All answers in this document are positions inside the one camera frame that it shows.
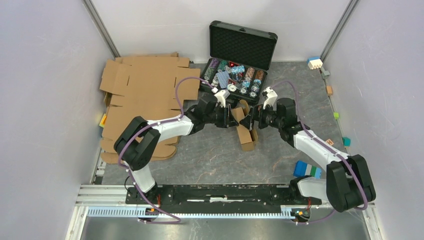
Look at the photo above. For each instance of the teal small block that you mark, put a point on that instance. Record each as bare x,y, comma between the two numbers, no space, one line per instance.
346,141

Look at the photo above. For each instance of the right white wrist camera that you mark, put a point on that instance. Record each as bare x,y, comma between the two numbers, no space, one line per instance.
270,97

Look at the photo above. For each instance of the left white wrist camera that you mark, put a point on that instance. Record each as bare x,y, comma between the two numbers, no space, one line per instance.
221,96

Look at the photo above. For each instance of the blue white toy block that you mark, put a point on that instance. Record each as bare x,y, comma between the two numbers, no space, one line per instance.
314,62

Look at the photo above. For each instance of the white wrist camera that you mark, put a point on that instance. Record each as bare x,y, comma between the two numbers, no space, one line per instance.
270,97
221,96

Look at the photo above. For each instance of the black poker chip case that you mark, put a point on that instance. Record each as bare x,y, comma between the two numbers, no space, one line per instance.
239,60

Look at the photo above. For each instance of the blue block near base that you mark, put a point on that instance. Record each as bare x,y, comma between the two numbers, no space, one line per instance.
302,169

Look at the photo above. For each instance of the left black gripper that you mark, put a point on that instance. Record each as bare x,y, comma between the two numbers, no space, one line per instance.
228,120

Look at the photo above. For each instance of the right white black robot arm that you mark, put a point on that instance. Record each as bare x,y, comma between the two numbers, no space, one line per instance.
348,183

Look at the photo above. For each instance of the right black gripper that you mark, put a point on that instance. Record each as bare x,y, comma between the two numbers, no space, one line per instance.
258,112

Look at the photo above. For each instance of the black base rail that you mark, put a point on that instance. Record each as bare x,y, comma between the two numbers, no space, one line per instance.
226,198

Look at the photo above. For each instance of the stack of cardboard blanks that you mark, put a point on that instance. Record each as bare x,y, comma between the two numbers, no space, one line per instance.
147,86

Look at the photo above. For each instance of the grey small block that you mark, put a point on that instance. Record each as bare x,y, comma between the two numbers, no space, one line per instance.
325,74

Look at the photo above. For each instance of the wooden letter H block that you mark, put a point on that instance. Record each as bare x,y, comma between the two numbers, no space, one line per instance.
330,142

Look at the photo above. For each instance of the yellow orange block at left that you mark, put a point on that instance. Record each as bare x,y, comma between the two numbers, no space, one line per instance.
103,120

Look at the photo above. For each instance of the orange small block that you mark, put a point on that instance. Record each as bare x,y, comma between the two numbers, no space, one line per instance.
329,90

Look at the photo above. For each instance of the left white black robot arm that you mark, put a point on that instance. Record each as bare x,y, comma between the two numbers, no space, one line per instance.
137,143

